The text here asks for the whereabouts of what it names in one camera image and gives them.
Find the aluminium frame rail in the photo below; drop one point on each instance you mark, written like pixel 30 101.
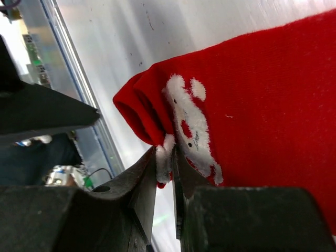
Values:
pixel 95 143

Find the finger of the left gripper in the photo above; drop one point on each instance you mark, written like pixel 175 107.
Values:
pixel 31 110

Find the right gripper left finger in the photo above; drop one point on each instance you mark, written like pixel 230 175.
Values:
pixel 132 194

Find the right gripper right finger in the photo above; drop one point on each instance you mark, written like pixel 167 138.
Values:
pixel 185 181

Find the red Santa sock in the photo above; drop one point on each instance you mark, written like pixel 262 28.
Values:
pixel 255 110

